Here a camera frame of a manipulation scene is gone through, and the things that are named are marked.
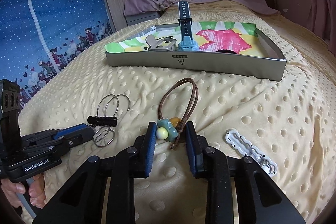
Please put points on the grey shallow tray box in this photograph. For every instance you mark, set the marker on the grey shallow tray box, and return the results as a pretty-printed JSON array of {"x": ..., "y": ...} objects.
[{"x": 224, "y": 61}]

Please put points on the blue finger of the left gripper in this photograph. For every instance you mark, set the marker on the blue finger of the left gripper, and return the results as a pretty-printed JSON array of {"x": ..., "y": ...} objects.
[
  {"x": 73, "y": 140},
  {"x": 53, "y": 134}
]

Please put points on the white wavy hair clip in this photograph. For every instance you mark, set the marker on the white wavy hair clip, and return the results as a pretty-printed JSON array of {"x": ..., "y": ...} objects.
[{"x": 245, "y": 148}]

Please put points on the pink window curtain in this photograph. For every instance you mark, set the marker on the pink window curtain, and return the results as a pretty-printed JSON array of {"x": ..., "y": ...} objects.
[{"x": 321, "y": 21}]

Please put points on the colourful painted paper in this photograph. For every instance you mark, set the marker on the colourful painted paper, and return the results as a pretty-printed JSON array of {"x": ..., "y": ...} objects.
[{"x": 211, "y": 36}]

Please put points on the wooden headboard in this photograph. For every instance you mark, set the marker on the wooden headboard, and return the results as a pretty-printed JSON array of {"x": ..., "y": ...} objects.
[{"x": 117, "y": 18}]

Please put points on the left human hand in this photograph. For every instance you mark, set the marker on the left human hand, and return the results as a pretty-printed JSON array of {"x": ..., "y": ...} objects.
[{"x": 36, "y": 191}]

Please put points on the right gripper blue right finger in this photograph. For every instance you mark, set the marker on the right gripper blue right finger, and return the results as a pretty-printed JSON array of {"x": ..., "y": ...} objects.
[{"x": 195, "y": 145}]

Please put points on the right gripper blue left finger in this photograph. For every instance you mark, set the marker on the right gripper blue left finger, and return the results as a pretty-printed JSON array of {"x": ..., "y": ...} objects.
[{"x": 145, "y": 145}]

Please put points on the blue patterned fabric wardrobe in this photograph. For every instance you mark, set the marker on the blue patterned fabric wardrobe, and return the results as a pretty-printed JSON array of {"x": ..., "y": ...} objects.
[{"x": 39, "y": 38}]

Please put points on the black hair clip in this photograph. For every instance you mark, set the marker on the black hair clip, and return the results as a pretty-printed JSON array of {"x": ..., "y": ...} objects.
[{"x": 102, "y": 121}]

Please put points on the yellow dotted bedspread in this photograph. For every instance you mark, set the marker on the yellow dotted bedspread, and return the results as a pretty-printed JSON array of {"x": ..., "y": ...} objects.
[{"x": 292, "y": 121}]

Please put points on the grey buckle clip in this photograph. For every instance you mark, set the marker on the grey buckle clip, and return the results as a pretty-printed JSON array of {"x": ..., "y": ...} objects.
[{"x": 160, "y": 44}]

